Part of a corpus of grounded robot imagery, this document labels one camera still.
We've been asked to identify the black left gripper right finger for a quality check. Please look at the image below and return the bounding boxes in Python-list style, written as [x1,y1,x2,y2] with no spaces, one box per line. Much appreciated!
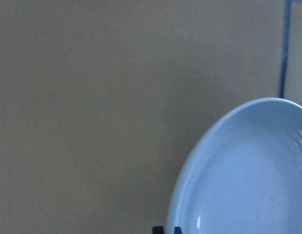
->
[174,227,182,234]

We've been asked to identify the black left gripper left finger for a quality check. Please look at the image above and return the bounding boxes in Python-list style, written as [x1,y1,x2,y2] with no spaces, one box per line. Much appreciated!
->
[152,226,164,234]

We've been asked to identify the light blue plate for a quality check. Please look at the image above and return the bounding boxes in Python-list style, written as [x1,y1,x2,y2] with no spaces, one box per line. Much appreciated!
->
[165,98,302,234]

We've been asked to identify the crossing blue tape strip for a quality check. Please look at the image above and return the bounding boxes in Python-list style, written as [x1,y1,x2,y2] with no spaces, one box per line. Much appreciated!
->
[278,0,302,99]

